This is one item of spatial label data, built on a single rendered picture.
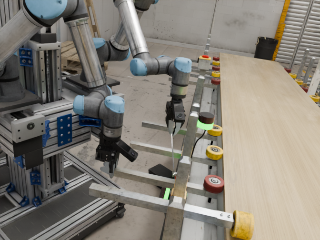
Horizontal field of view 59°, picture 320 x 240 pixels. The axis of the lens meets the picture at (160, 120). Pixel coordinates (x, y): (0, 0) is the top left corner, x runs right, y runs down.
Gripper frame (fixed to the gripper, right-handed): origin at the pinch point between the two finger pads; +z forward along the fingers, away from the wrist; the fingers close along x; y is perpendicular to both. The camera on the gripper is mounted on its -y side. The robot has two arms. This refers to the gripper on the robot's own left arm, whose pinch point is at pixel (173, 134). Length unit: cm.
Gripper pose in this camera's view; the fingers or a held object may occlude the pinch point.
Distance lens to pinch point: 131.8
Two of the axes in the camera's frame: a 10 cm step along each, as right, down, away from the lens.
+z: -1.2, 9.0, 4.3
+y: -1.6, -4.4, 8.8
